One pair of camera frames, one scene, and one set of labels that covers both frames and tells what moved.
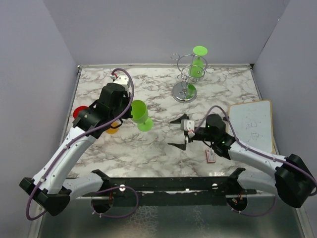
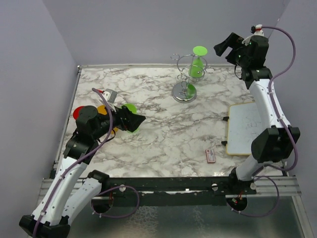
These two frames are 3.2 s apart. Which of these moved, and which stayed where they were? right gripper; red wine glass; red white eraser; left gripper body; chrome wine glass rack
Moved: right gripper; left gripper body
Stayed: chrome wine glass rack; red wine glass; red white eraser
